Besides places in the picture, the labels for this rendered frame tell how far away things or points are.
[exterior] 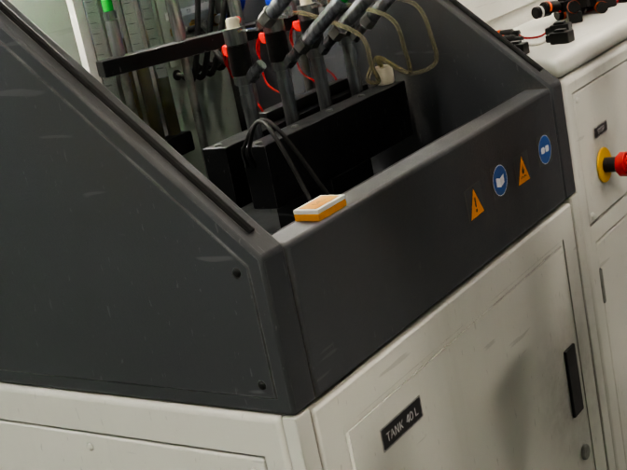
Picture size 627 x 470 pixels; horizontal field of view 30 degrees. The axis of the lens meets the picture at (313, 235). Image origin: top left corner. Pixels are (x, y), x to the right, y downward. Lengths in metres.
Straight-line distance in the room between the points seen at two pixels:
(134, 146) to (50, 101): 0.11
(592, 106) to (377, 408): 0.68
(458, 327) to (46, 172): 0.50
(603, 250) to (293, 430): 0.77
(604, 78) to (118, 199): 0.86
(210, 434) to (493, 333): 0.42
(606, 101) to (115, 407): 0.88
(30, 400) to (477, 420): 0.52
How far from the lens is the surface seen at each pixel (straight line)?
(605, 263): 1.77
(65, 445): 1.36
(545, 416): 1.59
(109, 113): 1.14
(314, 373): 1.13
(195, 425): 1.20
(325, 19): 1.46
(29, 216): 1.25
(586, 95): 1.71
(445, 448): 1.36
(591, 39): 1.75
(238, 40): 1.44
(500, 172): 1.46
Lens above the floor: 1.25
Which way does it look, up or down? 16 degrees down
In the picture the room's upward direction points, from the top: 12 degrees counter-clockwise
